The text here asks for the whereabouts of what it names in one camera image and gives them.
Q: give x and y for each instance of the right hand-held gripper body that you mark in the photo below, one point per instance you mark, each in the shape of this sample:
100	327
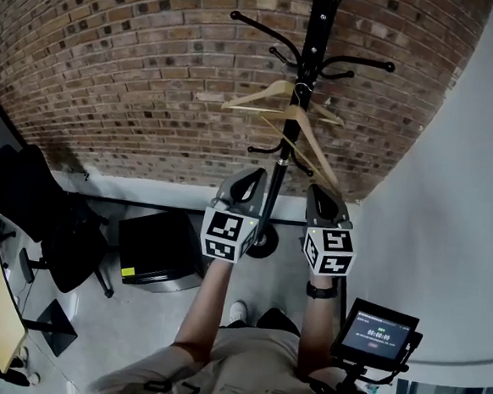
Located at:
331	249

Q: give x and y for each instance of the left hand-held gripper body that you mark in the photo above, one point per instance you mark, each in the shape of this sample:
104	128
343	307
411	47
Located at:
224	237

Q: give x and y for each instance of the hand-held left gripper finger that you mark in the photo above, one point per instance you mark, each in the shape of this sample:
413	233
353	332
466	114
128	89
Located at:
244	179
261	184

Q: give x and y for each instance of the wooden hanger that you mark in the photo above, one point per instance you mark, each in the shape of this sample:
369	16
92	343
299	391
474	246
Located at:
305	128
265	93

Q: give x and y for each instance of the black coat rack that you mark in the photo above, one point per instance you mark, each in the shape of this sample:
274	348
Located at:
316	36

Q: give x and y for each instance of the person's left forearm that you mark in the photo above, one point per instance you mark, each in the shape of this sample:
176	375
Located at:
201	311

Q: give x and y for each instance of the person's right forearm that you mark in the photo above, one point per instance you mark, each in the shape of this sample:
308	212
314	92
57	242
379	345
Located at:
316	337

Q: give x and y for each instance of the black wristwatch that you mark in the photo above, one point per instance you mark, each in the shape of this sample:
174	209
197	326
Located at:
320	290

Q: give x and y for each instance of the black computer tower case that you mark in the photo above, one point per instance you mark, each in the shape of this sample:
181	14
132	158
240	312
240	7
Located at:
157	248

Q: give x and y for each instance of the person's white shoe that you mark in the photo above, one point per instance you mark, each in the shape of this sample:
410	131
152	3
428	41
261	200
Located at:
238	312

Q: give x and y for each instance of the person's black trousers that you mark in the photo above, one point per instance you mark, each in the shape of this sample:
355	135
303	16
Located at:
277	319

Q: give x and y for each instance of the small black monitor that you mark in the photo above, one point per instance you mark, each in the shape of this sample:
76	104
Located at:
373	333

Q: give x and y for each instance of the person's white shirt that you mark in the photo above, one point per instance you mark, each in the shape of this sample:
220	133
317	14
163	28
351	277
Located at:
250	370

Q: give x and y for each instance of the black monitor mount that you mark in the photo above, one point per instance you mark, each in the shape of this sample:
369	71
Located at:
346	387

